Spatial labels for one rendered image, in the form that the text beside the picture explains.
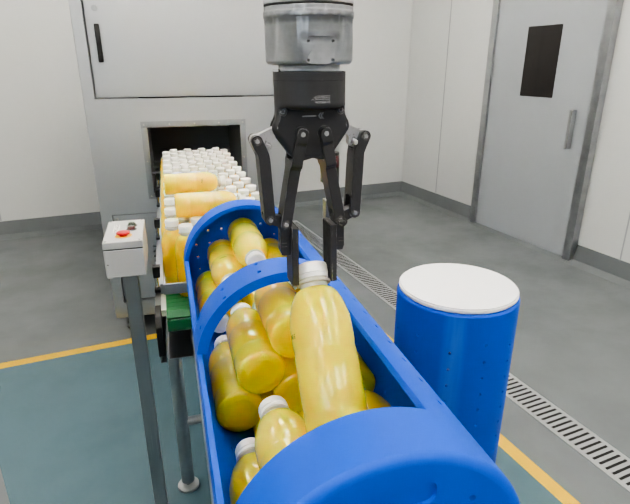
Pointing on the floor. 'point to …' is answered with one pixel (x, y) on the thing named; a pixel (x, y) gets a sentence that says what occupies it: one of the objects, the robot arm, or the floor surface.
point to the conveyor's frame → (175, 347)
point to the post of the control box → (145, 386)
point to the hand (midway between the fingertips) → (311, 252)
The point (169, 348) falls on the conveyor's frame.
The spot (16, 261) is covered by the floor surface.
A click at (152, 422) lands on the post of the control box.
